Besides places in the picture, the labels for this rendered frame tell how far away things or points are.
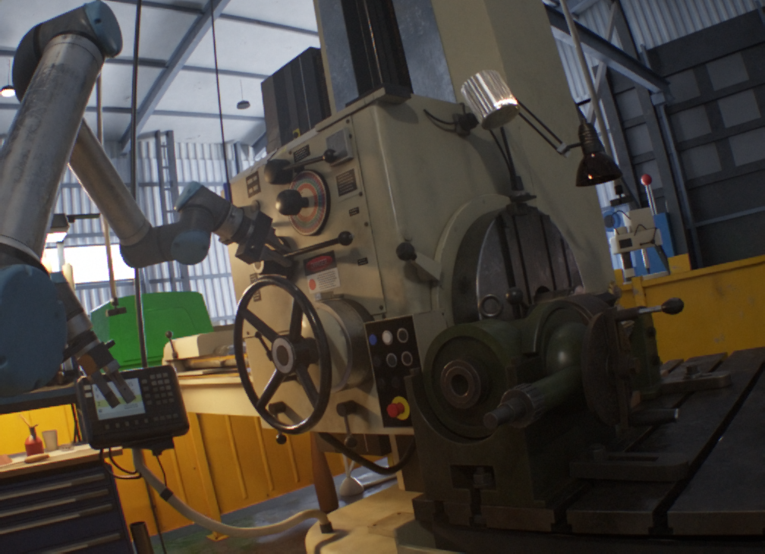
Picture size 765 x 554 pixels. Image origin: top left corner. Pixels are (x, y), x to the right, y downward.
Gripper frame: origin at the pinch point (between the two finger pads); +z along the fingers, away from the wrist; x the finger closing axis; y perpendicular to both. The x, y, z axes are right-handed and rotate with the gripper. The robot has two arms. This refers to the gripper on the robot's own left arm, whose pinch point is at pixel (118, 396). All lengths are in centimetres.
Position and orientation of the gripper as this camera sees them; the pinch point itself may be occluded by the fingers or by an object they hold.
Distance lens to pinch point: 147.7
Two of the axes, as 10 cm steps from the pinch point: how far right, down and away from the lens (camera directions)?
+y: 5.5, -4.4, 7.1
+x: -6.6, 3.0, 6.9
